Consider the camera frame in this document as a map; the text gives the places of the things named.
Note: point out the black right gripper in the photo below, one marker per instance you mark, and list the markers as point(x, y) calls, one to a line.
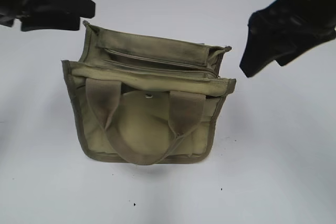
point(275, 32)

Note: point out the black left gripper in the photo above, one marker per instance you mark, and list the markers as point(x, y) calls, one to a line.
point(41, 14)

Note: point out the olive yellow canvas bag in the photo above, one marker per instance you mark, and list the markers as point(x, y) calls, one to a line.
point(146, 100)

